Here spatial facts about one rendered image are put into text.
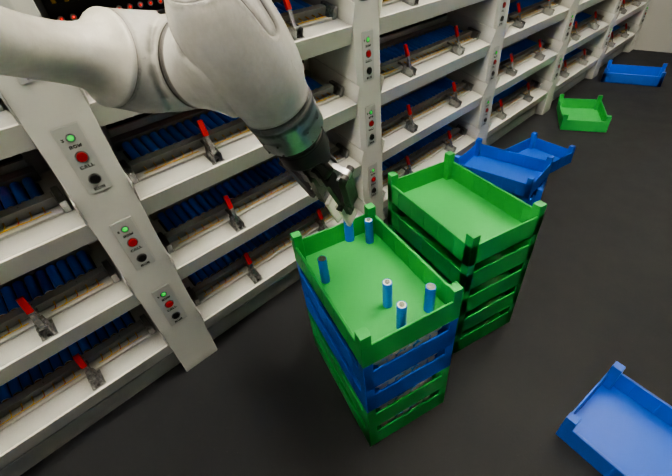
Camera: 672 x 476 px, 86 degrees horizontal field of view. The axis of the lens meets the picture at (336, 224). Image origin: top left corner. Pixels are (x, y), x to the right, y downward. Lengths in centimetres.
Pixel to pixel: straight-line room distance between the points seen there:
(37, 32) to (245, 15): 18
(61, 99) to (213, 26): 41
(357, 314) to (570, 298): 73
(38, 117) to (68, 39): 29
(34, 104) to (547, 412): 114
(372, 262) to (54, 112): 62
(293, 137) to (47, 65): 24
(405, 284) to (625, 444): 57
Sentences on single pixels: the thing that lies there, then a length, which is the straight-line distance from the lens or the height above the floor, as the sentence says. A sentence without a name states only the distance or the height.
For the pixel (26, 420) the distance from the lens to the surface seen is 110.
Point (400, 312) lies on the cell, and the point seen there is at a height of 38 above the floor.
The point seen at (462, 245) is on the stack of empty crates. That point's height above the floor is 36.
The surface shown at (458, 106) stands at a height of 33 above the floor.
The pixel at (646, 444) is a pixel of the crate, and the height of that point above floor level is 0.
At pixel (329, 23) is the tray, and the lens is 100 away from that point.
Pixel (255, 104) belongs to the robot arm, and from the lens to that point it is 41.
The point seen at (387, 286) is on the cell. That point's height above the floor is 39.
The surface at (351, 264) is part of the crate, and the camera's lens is 78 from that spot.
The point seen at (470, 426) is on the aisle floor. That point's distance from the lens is 97.
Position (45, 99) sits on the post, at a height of 73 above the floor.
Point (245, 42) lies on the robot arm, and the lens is 38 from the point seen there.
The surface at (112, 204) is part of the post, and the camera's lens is 79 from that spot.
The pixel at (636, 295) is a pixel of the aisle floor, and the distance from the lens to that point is 135.
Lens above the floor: 88
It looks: 38 degrees down
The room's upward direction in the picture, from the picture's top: 7 degrees counter-clockwise
